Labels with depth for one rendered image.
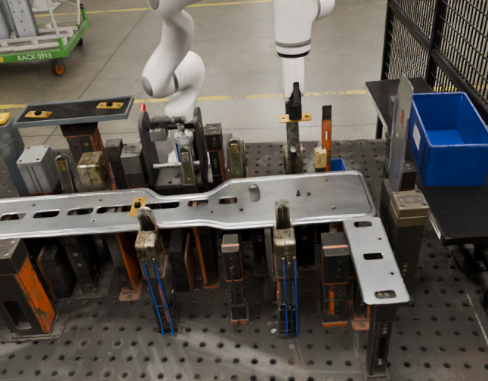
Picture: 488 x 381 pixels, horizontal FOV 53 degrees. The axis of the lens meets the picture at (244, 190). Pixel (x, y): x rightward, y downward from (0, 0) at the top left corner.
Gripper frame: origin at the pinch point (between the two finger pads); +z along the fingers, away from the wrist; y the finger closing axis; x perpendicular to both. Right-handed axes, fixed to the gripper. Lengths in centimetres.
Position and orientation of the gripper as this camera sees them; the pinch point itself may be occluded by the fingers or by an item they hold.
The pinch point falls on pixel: (294, 109)
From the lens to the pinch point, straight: 126.3
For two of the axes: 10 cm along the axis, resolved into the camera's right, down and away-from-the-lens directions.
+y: 0.2, 6.0, -8.0
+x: 10.0, -0.8, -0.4
